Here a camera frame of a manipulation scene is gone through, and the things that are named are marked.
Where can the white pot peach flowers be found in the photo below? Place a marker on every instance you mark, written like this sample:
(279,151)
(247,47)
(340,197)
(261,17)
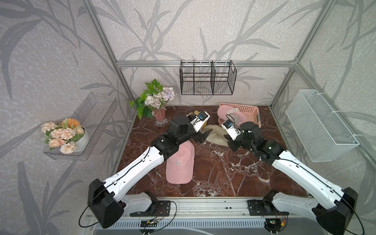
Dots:
(67,136)

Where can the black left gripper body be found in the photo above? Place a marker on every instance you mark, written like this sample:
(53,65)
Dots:
(189,133)

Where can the pink cap in basket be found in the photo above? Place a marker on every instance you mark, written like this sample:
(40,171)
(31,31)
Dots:
(226,112)

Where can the green and lilac flower bouquet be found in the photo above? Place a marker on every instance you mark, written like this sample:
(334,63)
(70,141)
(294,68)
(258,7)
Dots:
(155,97)

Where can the beige baseball cap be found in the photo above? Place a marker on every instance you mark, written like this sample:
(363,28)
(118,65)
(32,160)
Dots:
(216,135)

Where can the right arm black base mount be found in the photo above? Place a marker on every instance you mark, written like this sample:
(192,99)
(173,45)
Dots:
(261,208)

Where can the pink plastic basket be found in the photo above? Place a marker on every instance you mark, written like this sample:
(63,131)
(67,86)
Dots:
(251,112)

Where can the clear acrylic wall shelf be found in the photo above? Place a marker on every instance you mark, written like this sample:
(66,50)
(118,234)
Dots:
(93,113)

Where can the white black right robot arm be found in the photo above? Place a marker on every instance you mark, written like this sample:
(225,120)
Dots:
(328,204)

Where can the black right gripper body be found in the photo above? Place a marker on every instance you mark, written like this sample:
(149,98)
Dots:
(240,143)

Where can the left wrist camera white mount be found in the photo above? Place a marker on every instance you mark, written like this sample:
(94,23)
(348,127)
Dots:
(199,125)

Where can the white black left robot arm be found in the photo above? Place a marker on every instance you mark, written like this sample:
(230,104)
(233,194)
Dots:
(105,198)

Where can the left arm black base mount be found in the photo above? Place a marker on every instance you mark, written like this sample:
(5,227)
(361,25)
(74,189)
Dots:
(156,209)

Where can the white mesh wall basket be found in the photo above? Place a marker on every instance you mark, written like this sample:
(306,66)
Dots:
(322,132)

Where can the pink glass vase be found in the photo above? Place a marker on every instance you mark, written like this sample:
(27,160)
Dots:
(159,115)

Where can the black wire wall basket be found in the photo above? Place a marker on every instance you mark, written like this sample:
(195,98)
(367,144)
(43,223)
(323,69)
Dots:
(207,78)

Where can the pink baseball cap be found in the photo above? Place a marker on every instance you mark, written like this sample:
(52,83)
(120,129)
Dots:
(179,167)

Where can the yellow white work gloves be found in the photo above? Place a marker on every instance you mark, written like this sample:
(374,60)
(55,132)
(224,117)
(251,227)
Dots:
(195,113)

